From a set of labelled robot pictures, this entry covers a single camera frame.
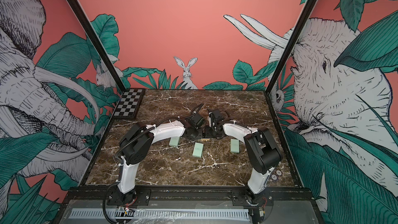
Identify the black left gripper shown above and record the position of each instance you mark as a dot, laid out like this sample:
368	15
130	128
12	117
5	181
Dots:
200	135

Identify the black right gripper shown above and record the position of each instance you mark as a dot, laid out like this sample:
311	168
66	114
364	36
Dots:
207	134

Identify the mint green box lid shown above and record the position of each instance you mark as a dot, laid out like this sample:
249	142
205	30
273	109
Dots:
234	146

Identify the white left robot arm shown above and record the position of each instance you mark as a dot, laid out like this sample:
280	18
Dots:
136	143

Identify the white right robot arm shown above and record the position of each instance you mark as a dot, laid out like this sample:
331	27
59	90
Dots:
263	151

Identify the mint green closed box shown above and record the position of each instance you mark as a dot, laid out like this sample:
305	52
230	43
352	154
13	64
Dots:
198	150

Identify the black white checkerboard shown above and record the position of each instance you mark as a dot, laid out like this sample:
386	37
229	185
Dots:
129	104

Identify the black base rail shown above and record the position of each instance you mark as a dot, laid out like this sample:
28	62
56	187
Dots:
143	194

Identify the white slotted cable duct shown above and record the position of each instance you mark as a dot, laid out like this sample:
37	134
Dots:
155	213

